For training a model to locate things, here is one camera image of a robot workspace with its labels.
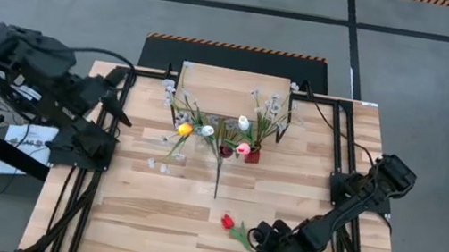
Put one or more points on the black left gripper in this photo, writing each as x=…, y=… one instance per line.
x=87, y=95

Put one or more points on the white blossom spray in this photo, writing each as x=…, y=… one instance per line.
x=275, y=107
x=168, y=87

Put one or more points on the yellow artificial tulip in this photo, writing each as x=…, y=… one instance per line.
x=184, y=129

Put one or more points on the white artificial tulip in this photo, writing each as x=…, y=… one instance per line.
x=207, y=130
x=243, y=123

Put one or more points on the pink artificial tulip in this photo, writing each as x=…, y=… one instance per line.
x=243, y=148

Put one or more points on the dark red artificial tulip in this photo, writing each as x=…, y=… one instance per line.
x=226, y=151

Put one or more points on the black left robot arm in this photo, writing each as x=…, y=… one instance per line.
x=24, y=49

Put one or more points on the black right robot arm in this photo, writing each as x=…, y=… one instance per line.
x=393, y=175

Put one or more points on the wooden shelf black legs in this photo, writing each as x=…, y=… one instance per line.
x=234, y=91

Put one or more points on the white paper sheet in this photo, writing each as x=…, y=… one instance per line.
x=37, y=137

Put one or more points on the red glass vase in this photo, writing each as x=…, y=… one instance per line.
x=252, y=156

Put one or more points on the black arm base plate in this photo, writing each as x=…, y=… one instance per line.
x=381, y=207
x=61, y=159

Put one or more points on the black aluminium table frame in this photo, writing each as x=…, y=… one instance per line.
x=345, y=105

